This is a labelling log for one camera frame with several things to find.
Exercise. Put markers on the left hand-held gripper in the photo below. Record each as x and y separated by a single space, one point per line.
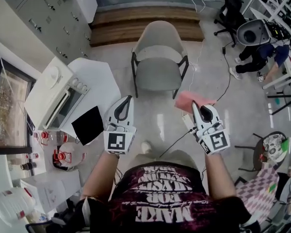
116 141

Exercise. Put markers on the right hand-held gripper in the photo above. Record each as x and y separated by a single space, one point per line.
215 139

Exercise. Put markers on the grey chair with black legs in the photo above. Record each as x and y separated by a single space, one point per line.
157 75

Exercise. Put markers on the person's right forearm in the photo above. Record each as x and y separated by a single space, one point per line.
219 176

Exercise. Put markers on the person's left forearm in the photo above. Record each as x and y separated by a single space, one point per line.
99 178

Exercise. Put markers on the black square cloth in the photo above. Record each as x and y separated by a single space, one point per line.
88 125

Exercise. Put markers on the pink checkered cloth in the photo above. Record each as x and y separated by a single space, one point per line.
257 193

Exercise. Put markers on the black office chair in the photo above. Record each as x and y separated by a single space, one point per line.
230 8

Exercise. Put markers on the white power strip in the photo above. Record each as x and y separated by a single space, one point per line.
188 121

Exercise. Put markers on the white table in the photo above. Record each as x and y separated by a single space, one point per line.
97 81

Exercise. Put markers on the white shoe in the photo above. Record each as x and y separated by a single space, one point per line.
146 147

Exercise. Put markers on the black round side table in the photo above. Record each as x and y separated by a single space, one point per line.
258 152

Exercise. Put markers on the large clear water jug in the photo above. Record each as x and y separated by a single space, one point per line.
70 154

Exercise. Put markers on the clear bottle with red cap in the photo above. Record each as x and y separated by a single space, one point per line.
55 137

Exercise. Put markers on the white toaster oven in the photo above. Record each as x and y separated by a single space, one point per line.
51 101

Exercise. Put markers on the floral patterned cushion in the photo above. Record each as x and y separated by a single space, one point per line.
274 147

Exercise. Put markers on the white plate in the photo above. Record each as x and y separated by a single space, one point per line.
53 76

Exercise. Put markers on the black printed t-shirt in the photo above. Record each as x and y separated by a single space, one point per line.
160 198

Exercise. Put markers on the wooden platform step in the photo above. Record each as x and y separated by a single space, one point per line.
145 21

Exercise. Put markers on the dark drink can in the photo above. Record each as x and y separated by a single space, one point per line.
28 166

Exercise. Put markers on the white paper sheet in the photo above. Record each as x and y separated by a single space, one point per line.
49 193

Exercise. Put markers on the black framed window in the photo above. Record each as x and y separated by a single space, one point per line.
7 105

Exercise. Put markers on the grey locker cabinet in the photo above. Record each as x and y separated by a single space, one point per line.
43 13

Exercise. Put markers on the white shelf rack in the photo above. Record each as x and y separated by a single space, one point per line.
274 6

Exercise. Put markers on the white plastic canister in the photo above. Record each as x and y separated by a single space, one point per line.
9 203

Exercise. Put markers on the black metal stool frame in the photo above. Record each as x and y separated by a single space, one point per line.
281 103

